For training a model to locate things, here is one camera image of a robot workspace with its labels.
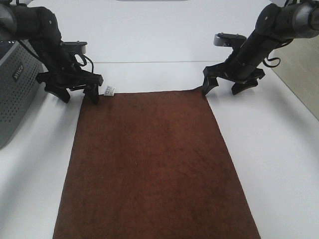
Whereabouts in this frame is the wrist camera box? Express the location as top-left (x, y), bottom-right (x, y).
top-left (213, 32), bottom-right (247, 48)
top-left (60, 41), bottom-right (87, 54)

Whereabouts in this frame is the grey perforated plastic basket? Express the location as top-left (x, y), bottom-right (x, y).
top-left (0, 40), bottom-right (43, 147)

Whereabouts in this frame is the white towel label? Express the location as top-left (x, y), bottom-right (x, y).
top-left (104, 86), bottom-right (116, 97)

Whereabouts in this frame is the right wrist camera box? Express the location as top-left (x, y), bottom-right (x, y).
top-left (213, 32), bottom-right (247, 48)

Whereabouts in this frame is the brown towel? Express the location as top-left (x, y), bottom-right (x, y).
top-left (53, 88), bottom-right (260, 239)

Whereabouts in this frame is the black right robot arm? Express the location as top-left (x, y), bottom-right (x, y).
top-left (201, 0), bottom-right (319, 95)

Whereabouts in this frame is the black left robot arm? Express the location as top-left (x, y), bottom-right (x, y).
top-left (0, 0), bottom-right (103, 104)

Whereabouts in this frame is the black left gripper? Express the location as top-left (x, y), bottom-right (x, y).
top-left (36, 53), bottom-right (104, 104)

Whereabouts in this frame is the beige fabric storage box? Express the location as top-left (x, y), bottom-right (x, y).
top-left (272, 37), bottom-right (319, 118)

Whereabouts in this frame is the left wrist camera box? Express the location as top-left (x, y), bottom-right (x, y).
top-left (60, 41), bottom-right (87, 54)

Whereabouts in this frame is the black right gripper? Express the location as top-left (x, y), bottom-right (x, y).
top-left (201, 47), bottom-right (265, 95)

